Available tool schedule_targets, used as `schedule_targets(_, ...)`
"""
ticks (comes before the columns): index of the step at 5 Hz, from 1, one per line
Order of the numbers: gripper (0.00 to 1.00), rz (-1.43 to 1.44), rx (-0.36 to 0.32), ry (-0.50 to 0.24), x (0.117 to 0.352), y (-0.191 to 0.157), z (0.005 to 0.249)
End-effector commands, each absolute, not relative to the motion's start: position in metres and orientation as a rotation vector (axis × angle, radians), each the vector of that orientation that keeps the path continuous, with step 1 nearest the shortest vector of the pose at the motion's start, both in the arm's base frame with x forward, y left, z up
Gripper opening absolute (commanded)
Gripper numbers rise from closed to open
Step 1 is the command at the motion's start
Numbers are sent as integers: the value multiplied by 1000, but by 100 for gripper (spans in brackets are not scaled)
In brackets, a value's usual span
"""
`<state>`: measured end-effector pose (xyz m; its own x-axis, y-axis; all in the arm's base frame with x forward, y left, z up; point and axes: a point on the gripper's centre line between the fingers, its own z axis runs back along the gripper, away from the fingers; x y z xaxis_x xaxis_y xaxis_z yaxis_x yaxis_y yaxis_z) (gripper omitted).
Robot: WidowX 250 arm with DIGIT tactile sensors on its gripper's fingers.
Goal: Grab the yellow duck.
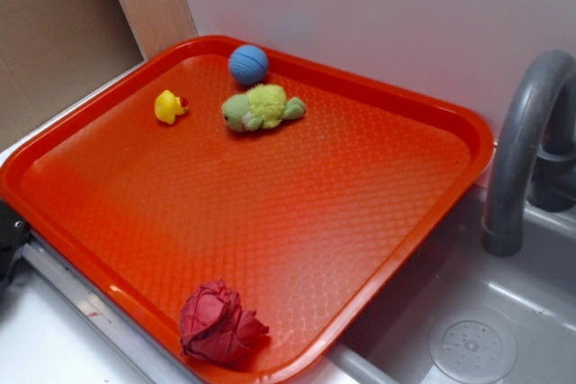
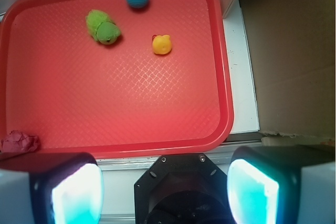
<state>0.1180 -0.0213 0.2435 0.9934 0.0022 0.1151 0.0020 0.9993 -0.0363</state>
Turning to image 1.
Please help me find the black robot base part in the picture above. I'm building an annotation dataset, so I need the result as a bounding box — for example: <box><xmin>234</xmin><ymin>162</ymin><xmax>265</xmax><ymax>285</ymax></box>
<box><xmin>0</xmin><ymin>201</ymin><xmax>30</xmax><ymax>290</ymax></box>

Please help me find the yellow rubber duck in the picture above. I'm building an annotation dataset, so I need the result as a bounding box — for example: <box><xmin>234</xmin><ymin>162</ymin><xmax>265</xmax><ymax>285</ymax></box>
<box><xmin>154</xmin><ymin>90</ymin><xmax>189</xmax><ymax>125</ymax></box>

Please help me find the green plush turtle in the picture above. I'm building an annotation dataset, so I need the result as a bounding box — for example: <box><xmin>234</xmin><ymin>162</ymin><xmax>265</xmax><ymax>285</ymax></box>
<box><xmin>221</xmin><ymin>84</ymin><xmax>306</xmax><ymax>133</ymax></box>

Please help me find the orange plastic tray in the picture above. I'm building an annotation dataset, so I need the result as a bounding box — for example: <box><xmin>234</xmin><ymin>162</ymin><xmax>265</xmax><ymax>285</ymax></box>
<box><xmin>1</xmin><ymin>36</ymin><xmax>493</xmax><ymax>383</ymax></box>

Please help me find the blue ribbed ball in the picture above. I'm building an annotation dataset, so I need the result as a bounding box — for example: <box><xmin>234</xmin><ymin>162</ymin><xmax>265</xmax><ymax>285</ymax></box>
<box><xmin>229</xmin><ymin>45</ymin><xmax>269</xmax><ymax>86</ymax></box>

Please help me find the crumpled red cloth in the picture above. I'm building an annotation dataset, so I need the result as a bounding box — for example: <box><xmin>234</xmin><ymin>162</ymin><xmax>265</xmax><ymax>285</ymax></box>
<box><xmin>179</xmin><ymin>279</ymin><xmax>269</xmax><ymax>364</ymax></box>

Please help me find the grey plastic sink basin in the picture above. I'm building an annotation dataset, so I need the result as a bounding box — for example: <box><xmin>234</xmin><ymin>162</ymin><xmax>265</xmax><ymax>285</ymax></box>
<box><xmin>324</xmin><ymin>185</ymin><xmax>576</xmax><ymax>384</ymax></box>

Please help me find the grey toy faucet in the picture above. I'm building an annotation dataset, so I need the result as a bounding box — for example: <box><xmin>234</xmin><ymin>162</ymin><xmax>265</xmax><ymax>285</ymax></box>
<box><xmin>481</xmin><ymin>50</ymin><xmax>575</xmax><ymax>256</ymax></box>

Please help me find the aluminium rail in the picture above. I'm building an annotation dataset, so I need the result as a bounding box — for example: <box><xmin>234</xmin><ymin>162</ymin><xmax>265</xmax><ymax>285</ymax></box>
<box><xmin>22</xmin><ymin>231</ymin><xmax>200</xmax><ymax>383</ymax></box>

